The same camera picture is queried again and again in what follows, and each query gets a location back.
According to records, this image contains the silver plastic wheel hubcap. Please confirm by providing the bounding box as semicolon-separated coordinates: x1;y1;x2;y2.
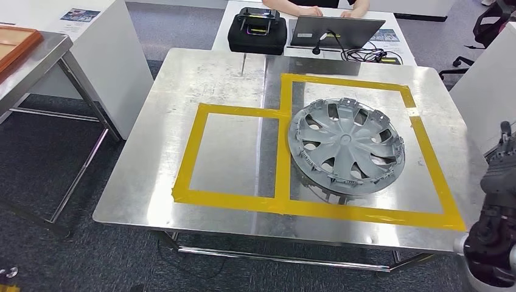
287;97;406;197

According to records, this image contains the steel workbench table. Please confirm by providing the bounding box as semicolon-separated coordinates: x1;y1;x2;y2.
92;47;489;275

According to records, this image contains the brown wooden tray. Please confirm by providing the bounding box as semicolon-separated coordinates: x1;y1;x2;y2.
0;24;44;75

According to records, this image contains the black maroon office chair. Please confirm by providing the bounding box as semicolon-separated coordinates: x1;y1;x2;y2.
438;0;516;82

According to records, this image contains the black carry case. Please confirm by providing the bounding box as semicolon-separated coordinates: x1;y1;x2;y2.
227;7;288;56

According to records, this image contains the white office desk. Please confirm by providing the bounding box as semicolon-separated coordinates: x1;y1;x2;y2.
211;0;418;68
0;0;155;140
449;22;516;159

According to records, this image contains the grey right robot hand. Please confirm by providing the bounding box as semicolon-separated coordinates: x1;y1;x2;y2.
479;120;516;199

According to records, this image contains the dark grey laptop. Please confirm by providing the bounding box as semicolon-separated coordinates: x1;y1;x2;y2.
289;16;386;50

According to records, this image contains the person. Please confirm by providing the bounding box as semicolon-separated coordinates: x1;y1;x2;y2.
262;0;371;19

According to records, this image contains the steel frame table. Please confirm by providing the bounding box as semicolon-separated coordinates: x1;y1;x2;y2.
0;31;122;238

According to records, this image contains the person's right hand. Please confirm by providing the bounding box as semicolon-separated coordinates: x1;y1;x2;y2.
299;5;324;18

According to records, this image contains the printed paper leaflet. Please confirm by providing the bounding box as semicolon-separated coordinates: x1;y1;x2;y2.
370;29;401;43
60;8;102;23

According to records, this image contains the black cable bundle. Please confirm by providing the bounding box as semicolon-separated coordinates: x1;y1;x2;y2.
312;30;404;64

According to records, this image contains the white counter black base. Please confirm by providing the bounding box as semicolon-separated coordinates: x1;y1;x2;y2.
369;0;456;23

